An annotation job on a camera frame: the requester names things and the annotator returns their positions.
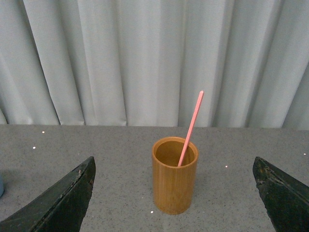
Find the pink chopstick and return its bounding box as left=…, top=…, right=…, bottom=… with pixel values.
left=178, top=90, right=204, bottom=167

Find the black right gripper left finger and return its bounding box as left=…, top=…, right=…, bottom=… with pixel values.
left=0, top=156, right=96, bottom=232

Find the blue plastic cup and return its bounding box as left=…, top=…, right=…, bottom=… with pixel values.
left=0, top=175, right=4, bottom=197

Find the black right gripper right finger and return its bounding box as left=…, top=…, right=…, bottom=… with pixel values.
left=253, top=157, right=309, bottom=232

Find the white pleated curtain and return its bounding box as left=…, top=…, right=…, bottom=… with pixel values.
left=0, top=0, right=309, bottom=130

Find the bamboo chopstick holder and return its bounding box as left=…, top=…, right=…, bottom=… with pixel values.
left=152, top=137, right=199, bottom=215

